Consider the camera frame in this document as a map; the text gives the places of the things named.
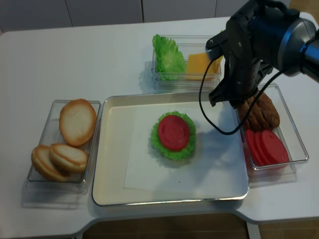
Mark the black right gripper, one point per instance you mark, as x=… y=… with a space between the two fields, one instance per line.
x=250 y=45

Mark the blue grey right robot arm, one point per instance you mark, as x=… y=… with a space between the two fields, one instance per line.
x=299 y=48

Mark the flat orange cheese slice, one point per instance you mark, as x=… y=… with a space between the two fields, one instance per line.
x=197 y=64

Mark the green lettuce leaf in container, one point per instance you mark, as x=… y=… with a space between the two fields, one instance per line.
x=170 y=61

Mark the clear lettuce and cheese container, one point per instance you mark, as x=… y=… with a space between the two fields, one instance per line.
x=187 y=44

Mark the green lettuce leaf on tray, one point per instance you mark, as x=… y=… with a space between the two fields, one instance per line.
x=175 y=155

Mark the brown meat patty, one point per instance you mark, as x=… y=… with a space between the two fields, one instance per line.
x=255 y=120
x=266 y=113

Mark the rightmost brown meat patty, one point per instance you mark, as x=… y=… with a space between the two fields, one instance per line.
x=266 y=113

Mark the leftmost red tomato slice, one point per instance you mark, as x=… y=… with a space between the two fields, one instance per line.
x=250 y=139

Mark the red tomato slice on tray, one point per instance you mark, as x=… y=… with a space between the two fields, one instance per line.
x=173 y=132

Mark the white paper sheet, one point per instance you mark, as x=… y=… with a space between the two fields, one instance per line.
x=216 y=167

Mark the clear patty and tomato container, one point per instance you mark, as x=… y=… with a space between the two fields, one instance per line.
x=288 y=134

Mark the front red tomato slice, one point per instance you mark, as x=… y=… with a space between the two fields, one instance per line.
x=273 y=148

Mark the middle red tomato slice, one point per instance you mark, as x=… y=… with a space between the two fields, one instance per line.
x=261 y=149

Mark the white rectangular serving tray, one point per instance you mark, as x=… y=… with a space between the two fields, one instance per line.
x=114 y=148

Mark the large upright bun half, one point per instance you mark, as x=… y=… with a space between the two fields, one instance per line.
x=77 y=122

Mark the front right bun half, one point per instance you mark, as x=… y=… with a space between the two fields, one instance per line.
x=71 y=159

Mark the clear plastic bun container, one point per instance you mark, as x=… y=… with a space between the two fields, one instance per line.
x=78 y=183

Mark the front left bun half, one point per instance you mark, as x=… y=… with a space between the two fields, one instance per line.
x=43 y=164

